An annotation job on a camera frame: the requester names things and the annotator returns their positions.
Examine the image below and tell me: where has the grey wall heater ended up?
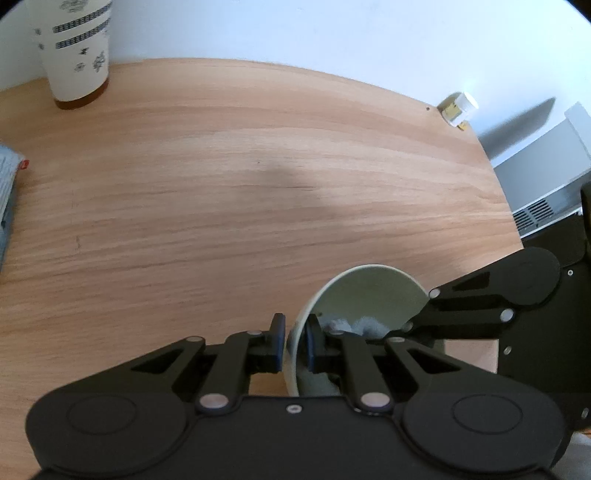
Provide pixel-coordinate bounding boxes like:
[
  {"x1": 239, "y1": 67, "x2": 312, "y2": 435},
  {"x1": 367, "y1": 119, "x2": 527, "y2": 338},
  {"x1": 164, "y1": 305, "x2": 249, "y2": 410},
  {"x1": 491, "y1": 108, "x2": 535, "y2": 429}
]
[{"x1": 478, "y1": 102, "x2": 591, "y2": 237}]

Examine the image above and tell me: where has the white bowl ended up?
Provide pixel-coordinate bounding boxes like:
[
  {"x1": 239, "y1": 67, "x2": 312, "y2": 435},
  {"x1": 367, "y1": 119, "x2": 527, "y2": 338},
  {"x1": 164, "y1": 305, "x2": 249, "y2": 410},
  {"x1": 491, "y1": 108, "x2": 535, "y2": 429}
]
[{"x1": 285, "y1": 264, "x2": 448, "y2": 398}]

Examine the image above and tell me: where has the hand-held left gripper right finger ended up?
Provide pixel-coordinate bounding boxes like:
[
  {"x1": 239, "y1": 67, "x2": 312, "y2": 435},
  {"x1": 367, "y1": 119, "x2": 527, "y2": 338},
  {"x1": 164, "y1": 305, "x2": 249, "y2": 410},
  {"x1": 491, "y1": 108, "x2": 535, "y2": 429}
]
[{"x1": 305, "y1": 313, "x2": 463, "y2": 414}]

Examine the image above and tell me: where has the patterned paper cup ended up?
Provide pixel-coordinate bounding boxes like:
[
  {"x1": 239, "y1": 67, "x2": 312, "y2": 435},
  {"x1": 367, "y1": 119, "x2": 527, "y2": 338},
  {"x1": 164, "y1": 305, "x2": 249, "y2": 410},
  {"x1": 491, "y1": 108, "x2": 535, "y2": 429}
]
[{"x1": 28, "y1": 0, "x2": 114, "y2": 111}]

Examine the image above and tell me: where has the small white bottle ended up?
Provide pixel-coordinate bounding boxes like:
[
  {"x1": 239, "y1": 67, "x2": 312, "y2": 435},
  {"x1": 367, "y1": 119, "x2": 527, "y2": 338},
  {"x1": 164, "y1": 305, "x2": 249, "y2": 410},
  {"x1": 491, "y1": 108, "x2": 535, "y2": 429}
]
[{"x1": 437, "y1": 91, "x2": 480, "y2": 131}]

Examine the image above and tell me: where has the white tissue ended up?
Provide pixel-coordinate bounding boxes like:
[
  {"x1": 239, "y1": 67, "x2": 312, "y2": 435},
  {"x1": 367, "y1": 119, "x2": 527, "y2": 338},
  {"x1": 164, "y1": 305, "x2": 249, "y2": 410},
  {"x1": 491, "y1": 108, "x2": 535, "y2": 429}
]
[{"x1": 323, "y1": 316, "x2": 389, "y2": 338}]

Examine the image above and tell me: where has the grey plastic packet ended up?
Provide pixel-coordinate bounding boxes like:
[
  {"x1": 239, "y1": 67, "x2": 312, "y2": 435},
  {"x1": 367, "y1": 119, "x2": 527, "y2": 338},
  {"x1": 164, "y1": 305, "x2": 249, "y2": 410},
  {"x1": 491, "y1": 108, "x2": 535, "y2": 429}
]
[{"x1": 0, "y1": 143, "x2": 31, "y2": 274}]

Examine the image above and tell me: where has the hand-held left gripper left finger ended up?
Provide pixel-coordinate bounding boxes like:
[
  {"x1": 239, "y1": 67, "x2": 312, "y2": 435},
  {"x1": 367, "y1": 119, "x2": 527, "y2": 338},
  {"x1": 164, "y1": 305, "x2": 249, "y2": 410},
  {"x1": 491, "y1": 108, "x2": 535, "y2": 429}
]
[{"x1": 130, "y1": 313, "x2": 285, "y2": 414}]

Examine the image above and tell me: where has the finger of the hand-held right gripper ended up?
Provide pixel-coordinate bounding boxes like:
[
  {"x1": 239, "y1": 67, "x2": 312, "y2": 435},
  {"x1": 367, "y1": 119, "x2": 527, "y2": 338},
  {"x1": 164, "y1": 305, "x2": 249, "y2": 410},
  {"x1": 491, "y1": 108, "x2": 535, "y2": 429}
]
[{"x1": 400, "y1": 263, "x2": 516, "y2": 341}]

